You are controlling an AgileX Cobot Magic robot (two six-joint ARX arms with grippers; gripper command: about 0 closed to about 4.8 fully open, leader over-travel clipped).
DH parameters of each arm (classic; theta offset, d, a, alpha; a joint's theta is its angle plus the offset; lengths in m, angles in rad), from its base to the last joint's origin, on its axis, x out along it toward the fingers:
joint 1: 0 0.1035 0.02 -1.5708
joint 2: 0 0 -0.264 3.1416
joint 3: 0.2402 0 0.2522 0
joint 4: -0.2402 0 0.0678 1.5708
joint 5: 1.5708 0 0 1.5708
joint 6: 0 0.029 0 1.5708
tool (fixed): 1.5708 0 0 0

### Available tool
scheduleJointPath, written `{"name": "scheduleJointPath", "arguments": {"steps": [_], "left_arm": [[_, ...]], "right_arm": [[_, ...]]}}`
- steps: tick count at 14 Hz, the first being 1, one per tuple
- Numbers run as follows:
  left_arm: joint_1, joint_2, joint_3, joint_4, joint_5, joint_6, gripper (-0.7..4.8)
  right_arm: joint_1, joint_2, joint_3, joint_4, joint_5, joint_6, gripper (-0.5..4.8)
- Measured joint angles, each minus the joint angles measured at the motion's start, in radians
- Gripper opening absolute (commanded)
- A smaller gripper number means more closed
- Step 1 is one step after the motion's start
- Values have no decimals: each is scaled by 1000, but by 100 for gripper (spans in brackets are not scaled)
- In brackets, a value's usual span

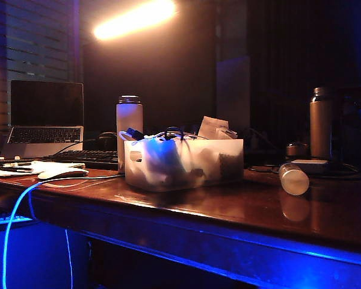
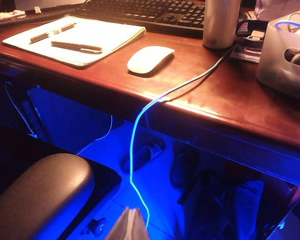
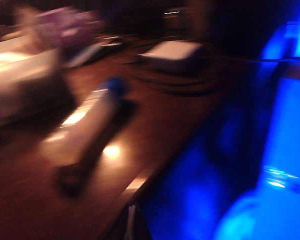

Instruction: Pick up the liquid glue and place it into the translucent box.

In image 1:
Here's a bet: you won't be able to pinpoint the liquid glue bottle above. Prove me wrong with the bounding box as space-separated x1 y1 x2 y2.
278 162 310 196

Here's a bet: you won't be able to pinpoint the translucent plastic storage box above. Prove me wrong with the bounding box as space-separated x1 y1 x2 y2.
123 138 244 193

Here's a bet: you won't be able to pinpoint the blue plug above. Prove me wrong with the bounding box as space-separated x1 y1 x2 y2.
126 128 145 141

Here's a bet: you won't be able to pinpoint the white water bottle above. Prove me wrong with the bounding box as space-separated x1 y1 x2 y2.
116 95 144 174

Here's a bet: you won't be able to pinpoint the dark round object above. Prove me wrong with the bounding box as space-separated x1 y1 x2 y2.
97 131 119 151

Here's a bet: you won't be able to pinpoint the black keyboard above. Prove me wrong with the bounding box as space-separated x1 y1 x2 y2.
39 149 120 170

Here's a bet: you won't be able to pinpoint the small metal cup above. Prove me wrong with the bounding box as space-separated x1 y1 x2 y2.
285 141 310 158

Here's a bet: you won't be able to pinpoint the white computer mouse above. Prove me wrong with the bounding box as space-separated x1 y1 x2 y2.
37 168 90 181

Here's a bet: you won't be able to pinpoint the bright tube light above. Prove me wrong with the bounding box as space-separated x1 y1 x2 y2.
93 0 177 42

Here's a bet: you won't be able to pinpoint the white power adapter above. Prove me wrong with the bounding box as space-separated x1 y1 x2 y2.
291 159 330 175

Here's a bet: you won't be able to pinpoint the white paper sheets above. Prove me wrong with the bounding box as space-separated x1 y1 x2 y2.
0 160 87 178

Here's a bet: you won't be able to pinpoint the brown metal thermos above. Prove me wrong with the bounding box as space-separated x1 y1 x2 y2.
309 87 335 160

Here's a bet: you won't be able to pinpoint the silver laptop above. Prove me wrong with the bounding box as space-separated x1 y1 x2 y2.
1 79 85 159

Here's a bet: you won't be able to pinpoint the black pen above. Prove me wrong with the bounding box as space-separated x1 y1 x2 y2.
0 166 34 173

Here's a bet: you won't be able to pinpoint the slatted window blind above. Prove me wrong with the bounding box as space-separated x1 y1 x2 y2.
0 0 79 133

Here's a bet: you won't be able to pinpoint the backlit keyboard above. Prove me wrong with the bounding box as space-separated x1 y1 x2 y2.
0 212 34 226

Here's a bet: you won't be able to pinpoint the black looped cable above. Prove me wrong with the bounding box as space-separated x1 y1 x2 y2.
164 126 186 141

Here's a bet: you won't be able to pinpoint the white tangled cable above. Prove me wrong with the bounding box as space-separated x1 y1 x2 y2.
119 131 199 146

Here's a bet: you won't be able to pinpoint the black laptop cable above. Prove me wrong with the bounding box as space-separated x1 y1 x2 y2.
52 138 103 156

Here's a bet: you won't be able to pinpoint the thin white cable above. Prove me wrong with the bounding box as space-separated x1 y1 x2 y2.
28 192 75 289

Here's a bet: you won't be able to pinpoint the thick white cable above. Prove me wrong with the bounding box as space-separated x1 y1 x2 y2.
2 173 126 289

